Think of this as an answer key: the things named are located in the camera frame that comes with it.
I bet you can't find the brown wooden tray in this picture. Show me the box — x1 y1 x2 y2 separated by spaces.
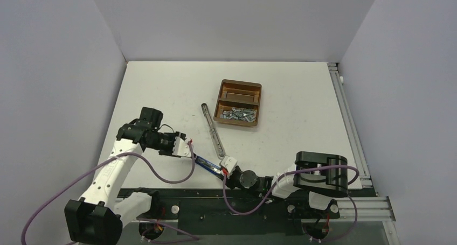
213 79 262 127

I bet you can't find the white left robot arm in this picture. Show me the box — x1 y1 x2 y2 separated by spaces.
64 107 194 244

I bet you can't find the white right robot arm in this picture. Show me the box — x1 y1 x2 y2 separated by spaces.
220 151 359 217

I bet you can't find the pile of grey staples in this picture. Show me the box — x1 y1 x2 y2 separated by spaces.
219 108 257 123

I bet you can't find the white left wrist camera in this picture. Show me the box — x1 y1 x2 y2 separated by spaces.
172 137 192 158

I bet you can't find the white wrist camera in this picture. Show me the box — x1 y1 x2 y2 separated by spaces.
219 156 238 176
172 137 192 158

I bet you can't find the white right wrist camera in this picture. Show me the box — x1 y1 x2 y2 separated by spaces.
219 156 238 176

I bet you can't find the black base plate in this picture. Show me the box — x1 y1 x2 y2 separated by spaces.
124 188 377 236

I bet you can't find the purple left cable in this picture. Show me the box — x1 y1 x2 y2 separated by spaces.
20 139 200 245

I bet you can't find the aluminium rail frame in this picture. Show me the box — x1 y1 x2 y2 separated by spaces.
73 62 400 245

